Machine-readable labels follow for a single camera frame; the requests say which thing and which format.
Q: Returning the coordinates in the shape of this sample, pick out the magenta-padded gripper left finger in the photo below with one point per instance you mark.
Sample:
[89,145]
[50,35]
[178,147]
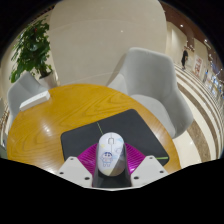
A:
[75,170]

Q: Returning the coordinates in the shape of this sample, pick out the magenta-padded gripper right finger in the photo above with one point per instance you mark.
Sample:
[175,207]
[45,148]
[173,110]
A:
[146,168]

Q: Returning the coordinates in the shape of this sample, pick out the white cartoon-print computer mouse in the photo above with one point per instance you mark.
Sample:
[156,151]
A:
[110,153]

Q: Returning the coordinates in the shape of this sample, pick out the dark grey mouse pad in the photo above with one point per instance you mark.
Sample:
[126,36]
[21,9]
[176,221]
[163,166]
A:
[133,128]

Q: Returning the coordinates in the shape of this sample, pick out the grey upholstered armchair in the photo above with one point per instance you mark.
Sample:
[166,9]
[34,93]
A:
[150,80]
[23,93]

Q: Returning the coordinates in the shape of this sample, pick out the person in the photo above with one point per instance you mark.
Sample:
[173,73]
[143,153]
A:
[184,57]

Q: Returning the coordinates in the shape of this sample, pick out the green leafy potted plant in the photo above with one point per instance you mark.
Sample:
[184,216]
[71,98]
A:
[31,50]

